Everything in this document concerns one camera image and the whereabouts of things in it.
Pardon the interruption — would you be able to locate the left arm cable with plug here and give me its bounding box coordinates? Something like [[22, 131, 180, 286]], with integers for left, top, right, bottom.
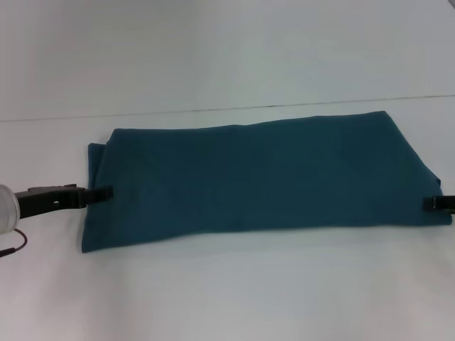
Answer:
[[0, 229, 30, 257]]

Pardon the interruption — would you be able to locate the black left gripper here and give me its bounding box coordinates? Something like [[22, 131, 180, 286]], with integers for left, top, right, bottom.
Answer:
[[13, 183, 114, 221]]

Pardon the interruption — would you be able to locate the teal t-shirt with FREE print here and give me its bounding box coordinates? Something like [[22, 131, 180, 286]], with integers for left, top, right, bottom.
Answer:
[[80, 110, 453, 254]]

